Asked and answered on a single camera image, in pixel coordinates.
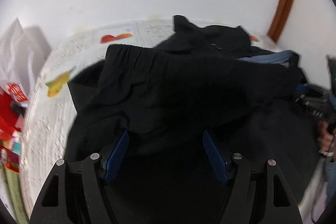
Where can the black white blue zip jacket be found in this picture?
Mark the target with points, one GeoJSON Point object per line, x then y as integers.
{"type": "Point", "coordinates": [183, 98]}

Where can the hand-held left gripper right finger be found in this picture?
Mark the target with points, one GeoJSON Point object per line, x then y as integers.
{"type": "Point", "coordinates": [214, 155]}

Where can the white plastic shopping bag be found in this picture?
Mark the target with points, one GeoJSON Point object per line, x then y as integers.
{"type": "Point", "coordinates": [18, 56]}

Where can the red paper bag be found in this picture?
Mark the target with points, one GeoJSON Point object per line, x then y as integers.
{"type": "Point", "coordinates": [8, 113]}

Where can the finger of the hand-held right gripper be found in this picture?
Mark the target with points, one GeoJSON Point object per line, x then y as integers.
{"type": "Point", "coordinates": [303, 95]}

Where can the person's right hand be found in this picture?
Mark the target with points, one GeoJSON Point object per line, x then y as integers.
{"type": "Point", "coordinates": [326, 137]}

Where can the green bed sheet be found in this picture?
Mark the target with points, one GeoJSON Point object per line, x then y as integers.
{"type": "Point", "coordinates": [15, 197]}

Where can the lemon print table cover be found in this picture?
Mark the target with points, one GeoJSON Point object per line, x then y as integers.
{"type": "Point", "coordinates": [52, 113]}

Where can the blue cardboard box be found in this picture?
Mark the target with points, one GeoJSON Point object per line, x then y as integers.
{"type": "Point", "coordinates": [17, 146]}

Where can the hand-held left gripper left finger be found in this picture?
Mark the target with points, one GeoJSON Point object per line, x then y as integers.
{"type": "Point", "coordinates": [118, 155]}

